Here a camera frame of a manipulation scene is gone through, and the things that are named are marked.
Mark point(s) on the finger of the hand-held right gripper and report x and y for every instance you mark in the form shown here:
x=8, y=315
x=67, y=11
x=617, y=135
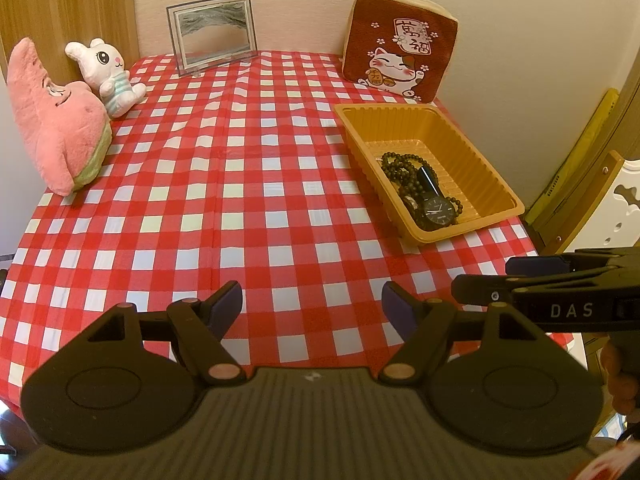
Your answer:
x=545, y=263
x=480, y=290

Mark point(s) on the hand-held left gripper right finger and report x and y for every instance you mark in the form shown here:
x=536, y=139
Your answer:
x=397, y=307

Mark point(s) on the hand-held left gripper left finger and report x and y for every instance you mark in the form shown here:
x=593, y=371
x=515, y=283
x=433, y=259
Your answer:
x=225, y=305

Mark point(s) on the black watch dark face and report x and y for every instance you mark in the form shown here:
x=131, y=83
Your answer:
x=440, y=210

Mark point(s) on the yellow plastic tray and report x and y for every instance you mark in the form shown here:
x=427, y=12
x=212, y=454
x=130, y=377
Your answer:
x=450, y=135

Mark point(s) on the person's right hand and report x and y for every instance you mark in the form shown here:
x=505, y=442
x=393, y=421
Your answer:
x=620, y=375

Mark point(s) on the white furniture panel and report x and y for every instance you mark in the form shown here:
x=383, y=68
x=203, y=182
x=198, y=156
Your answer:
x=620, y=210

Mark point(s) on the red checkered tablecloth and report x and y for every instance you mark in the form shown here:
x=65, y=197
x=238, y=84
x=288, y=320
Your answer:
x=250, y=160

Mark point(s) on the pink starfish plush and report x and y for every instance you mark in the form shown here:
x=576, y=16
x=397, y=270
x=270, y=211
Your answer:
x=55, y=120

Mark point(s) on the red lucky cat cushion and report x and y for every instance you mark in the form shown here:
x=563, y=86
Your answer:
x=400, y=45

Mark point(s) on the white bunny plush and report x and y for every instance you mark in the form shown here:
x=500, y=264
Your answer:
x=107, y=75

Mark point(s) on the wooden panel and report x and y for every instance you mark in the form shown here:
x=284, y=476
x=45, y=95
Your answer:
x=65, y=5

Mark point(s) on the wooden frame rail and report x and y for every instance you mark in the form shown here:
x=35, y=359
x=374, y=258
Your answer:
x=585, y=200

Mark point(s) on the glass sand art frame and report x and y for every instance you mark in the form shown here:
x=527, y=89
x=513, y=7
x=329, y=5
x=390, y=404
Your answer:
x=215, y=30

